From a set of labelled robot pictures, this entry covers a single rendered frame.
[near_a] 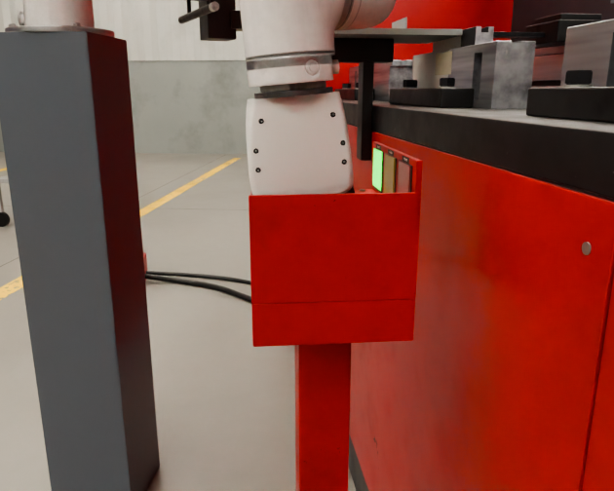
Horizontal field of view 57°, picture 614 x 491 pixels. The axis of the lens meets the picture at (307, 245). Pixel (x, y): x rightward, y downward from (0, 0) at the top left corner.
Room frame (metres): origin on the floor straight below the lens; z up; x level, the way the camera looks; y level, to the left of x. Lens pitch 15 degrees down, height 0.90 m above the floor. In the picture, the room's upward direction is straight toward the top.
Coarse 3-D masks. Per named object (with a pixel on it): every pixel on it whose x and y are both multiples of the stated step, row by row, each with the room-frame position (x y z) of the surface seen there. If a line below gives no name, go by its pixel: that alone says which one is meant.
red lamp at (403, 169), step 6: (402, 162) 0.57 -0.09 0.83; (402, 168) 0.57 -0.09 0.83; (408, 168) 0.54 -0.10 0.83; (402, 174) 0.57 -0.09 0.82; (408, 174) 0.54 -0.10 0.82; (402, 180) 0.57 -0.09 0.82; (408, 180) 0.54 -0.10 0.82; (402, 186) 0.56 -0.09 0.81; (408, 186) 0.54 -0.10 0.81; (402, 192) 0.56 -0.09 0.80; (408, 192) 0.54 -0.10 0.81
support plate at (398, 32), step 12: (336, 36) 1.03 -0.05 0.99; (348, 36) 1.03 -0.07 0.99; (360, 36) 1.03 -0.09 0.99; (372, 36) 1.03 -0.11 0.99; (384, 36) 1.03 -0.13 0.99; (396, 36) 1.03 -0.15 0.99; (408, 36) 1.03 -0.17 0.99; (420, 36) 1.03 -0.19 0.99; (432, 36) 1.03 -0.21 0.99; (444, 36) 1.03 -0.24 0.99; (456, 36) 1.03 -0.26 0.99
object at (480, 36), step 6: (468, 30) 1.00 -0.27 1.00; (474, 30) 0.97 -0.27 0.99; (480, 30) 0.97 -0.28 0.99; (486, 30) 0.98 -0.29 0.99; (492, 30) 0.97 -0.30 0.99; (462, 36) 1.02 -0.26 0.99; (468, 36) 1.00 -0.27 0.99; (474, 36) 0.97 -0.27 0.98; (480, 36) 0.97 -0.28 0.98; (486, 36) 0.97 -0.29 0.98; (492, 36) 0.97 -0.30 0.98; (462, 42) 1.02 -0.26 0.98; (468, 42) 0.99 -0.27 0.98; (474, 42) 0.97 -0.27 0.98; (480, 42) 0.97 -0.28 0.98; (486, 42) 0.97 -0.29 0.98
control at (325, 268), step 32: (384, 160) 0.65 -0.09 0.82; (416, 160) 0.53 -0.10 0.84; (416, 192) 0.52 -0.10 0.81; (256, 224) 0.51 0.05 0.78; (288, 224) 0.51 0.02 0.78; (320, 224) 0.52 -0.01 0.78; (352, 224) 0.52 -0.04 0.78; (384, 224) 0.52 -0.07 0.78; (416, 224) 0.52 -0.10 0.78; (256, 256) 0.51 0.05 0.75; (288, 256) 0.51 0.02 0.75; (320, 256) 0.52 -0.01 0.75; (352, 256) 0.52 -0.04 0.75; (384, 256) 0.52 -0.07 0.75; (416, 256) 0.52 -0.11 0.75; (256, 288) 0.51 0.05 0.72; (288, 288) 0.51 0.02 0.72; (320, 288) 0.52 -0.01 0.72; (352, 288) 0.52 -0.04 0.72; (384, 288) 0.52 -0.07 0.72; (256, 320) 0.51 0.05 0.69; (288, 320) 0.51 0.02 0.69; (320, 320) 0.52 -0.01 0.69; (352, 320) 0.52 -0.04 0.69; (384, 320) 0.52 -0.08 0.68
